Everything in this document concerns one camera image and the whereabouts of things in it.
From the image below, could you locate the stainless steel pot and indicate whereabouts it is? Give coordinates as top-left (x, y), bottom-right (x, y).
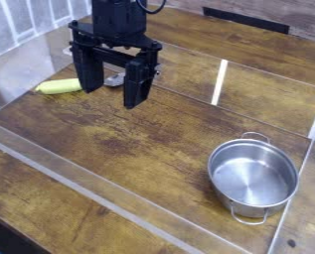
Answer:
top-left (208, 132), bottom-right (299, 225)

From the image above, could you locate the green handled metal spoon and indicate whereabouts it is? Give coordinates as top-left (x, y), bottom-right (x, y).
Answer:
top-left (35, 72), bottom-right (125, 94)

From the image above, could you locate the black wall baseboard strip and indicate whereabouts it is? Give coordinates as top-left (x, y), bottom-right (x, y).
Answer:
top-left (203, 7), bottom-right (290, 34)

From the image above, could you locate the clear acrylic front barrier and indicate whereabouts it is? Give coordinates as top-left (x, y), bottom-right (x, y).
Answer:
top-left (0, 126), bottom-right (251, 254)

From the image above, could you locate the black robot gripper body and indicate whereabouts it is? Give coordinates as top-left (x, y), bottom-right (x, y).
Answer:
top-left (68, 0), bottom-right (164, 67)

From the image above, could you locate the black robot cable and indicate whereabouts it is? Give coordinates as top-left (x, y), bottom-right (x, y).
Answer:
top-left (136, 0), bottom-right (168, 15)

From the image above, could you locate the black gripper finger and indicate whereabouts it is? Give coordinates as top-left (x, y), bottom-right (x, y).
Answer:
top-left (124, 58), bottom-right (157, 109)
top-left (72, 43), bottom-right (104, 93)

